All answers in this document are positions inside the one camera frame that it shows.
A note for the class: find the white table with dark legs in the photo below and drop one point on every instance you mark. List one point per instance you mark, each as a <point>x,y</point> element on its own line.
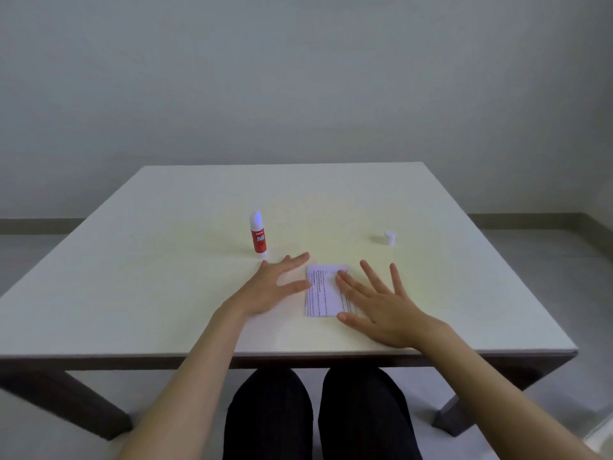
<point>119,363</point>

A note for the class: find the person's leg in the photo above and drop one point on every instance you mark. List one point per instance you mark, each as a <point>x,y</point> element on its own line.
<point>268,416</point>
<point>364,416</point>

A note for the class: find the red and white glue stick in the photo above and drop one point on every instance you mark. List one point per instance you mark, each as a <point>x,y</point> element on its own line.
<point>258,237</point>

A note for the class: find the person's right thumb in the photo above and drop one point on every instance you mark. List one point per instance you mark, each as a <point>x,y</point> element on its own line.
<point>352,319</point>

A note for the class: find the person's right leg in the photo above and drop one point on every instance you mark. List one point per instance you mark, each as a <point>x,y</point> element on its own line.
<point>364,416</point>

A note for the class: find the white glue stick cap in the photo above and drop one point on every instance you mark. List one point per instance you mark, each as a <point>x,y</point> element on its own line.
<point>390,238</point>

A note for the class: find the person's right forearm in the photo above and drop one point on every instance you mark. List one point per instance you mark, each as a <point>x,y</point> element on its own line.
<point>498,402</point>

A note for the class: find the white printed paper slip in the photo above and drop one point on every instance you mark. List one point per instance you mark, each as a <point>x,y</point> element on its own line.
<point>323,292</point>

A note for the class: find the person's right little finger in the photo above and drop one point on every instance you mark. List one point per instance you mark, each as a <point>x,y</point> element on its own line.
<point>395,280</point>

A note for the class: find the person's right hand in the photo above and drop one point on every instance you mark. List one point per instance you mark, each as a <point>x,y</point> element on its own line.
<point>395,318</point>

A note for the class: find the person's left little finger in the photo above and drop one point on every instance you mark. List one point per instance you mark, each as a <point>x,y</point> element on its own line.
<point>264,267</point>

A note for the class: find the person's left thumb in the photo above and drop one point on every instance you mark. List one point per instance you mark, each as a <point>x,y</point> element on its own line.
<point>297,288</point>

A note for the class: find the person's left forearm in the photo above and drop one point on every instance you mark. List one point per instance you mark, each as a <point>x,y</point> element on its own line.
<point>191,383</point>

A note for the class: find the person's left hand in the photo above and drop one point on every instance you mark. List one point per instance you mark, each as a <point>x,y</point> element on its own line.
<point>258,292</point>

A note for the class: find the person's left leg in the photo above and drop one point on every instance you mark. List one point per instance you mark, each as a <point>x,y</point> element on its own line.
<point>268,416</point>

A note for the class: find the grey baseboard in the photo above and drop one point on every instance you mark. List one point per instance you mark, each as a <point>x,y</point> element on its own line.
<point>28,226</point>

